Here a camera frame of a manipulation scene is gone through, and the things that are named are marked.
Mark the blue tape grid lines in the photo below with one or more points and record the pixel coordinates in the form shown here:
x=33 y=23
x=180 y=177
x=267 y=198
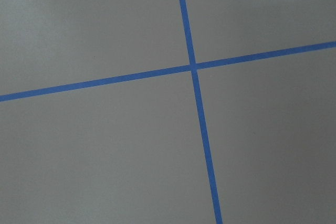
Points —
x=167 y=111

